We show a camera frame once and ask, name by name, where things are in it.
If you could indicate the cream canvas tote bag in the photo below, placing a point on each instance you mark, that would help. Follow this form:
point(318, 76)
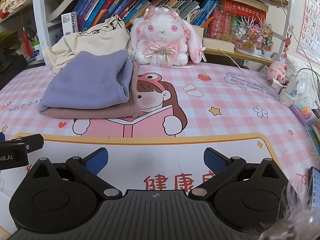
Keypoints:
point(102, 39)

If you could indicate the olive green garment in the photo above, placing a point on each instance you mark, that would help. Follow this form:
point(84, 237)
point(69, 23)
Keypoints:
point(9, 41)

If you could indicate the white lotion bottle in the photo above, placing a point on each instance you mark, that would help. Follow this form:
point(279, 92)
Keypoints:
point(37, 51)

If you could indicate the cream flat box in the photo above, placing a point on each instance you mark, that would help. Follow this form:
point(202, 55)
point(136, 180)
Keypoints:
point(215, 44)

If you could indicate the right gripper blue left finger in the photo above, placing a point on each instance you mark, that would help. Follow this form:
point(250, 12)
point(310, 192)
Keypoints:
point(85, 171)

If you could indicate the white bookshelf frame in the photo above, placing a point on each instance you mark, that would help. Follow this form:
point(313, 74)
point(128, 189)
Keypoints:
point(48, 32)

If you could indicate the white pink plush bunny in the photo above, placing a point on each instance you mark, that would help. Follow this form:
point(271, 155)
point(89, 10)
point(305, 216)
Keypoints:
point(162, 38)

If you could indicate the red book box set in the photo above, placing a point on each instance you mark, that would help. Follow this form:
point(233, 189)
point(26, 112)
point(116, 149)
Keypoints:
point(227, 15)

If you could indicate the pink checkered cartoon desk mat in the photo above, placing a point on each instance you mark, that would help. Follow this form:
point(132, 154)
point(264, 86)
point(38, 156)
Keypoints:
point(156, 158)

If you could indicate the colourful bead ornament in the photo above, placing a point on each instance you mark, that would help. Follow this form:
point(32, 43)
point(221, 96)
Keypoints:
point(253, 33)

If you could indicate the stack of spiral notebooks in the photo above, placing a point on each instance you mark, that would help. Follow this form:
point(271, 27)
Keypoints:
point(313, 128)

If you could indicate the small pink plush pig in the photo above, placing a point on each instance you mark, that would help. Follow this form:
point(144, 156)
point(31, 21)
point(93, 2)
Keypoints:
point(277, 71)

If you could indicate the row of colourful books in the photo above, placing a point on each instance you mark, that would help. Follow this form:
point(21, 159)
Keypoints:
point(92, 12)

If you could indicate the black smartphone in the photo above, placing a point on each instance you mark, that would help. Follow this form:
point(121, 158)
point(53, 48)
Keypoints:
point(314, 188)

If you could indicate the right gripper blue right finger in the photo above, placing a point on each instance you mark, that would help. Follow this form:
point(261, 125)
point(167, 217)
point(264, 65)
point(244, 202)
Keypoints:
point(225, 170)

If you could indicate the purple pen case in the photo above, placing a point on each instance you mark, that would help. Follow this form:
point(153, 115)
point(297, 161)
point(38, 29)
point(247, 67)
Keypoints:
point(299, 115)

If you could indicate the white power adapter block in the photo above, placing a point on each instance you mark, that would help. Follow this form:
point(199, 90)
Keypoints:
point(294, 93)

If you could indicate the purple and pink knit sweater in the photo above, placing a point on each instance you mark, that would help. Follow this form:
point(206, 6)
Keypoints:
point(94, 87)

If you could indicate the alphabet wall poster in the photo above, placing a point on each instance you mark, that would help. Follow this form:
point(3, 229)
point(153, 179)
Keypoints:
point(309, 35)

